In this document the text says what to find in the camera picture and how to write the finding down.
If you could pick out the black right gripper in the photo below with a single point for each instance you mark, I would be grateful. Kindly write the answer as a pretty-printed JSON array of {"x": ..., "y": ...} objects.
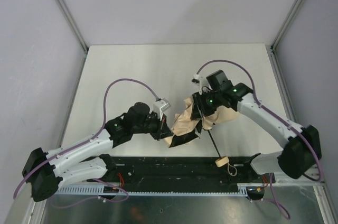
[{"x": 198, "y": 106}]

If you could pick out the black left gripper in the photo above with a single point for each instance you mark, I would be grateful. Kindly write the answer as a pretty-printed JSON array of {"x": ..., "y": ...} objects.
[{"x": 161, "y": 129}]

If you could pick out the beige and black folding umbrella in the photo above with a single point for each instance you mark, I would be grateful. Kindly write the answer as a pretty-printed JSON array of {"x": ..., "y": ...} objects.
[{"x": 185, "y": 129}]

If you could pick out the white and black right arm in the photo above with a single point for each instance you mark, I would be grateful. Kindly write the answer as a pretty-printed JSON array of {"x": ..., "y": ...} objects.
[{"x": 300, "y": 145}]

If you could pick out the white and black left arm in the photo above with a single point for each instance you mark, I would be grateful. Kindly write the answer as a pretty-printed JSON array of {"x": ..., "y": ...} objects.
[{"x": 88, "y": 159}]

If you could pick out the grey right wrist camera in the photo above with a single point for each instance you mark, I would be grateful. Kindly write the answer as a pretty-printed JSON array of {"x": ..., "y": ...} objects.
[{"x": 200, "y": 81}]

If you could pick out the grey slotted cable duct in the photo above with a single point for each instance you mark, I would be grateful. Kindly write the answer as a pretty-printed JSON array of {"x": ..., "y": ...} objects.
[{"x": 237, "y": 190}]

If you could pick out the aluminium extrusion bracket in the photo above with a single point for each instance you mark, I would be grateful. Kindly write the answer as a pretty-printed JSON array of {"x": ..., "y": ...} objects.
[{"x": 310, "y": 176}]

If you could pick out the right aluminium frame post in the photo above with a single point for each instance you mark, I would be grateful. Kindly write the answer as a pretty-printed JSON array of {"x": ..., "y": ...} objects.
[{"x": 294, "y": 10}]

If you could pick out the aluminium frame post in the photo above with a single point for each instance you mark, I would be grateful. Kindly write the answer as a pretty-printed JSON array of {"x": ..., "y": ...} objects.
[
  {"x": 294, "y": 10},
  {"x": 72, "y": 24}
]

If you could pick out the left aluminium frame post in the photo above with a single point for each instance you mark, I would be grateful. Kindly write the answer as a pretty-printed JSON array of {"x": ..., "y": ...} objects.
[{"x": 72, "y": 24}]

